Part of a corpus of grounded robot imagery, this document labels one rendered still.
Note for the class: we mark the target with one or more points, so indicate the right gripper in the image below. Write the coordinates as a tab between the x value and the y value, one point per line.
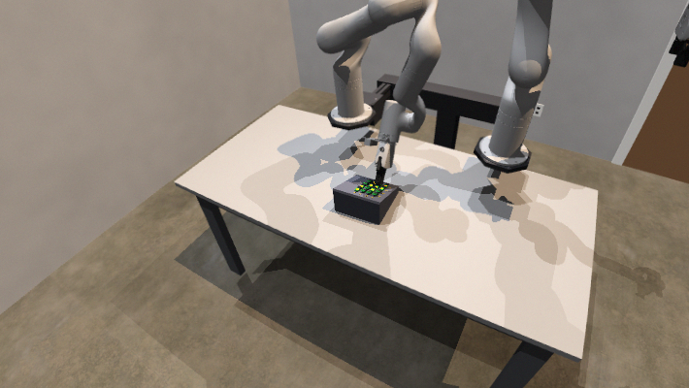
384	160

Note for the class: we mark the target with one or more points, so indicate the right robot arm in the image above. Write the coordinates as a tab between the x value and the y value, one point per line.
344	34

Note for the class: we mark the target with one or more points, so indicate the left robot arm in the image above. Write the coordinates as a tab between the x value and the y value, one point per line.
529	61

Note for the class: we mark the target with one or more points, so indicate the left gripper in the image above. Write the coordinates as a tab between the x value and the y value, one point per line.
679	47

